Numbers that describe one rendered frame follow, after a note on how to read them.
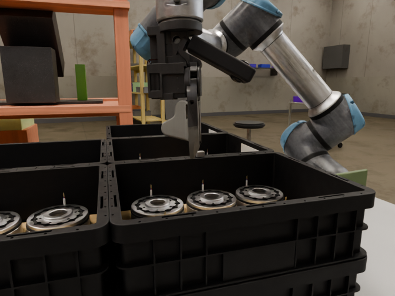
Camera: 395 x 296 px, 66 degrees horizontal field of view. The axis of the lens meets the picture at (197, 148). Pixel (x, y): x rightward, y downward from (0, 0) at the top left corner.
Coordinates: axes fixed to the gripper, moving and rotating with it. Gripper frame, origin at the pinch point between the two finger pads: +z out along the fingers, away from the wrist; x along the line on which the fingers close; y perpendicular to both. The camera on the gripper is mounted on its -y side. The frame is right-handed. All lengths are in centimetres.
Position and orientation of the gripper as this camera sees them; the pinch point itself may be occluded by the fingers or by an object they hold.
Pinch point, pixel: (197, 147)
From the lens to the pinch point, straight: 51.7
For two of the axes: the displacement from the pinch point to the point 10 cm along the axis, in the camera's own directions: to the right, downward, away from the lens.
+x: -0.6, 1.6, -9.9
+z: 0.3, 9.9, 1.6
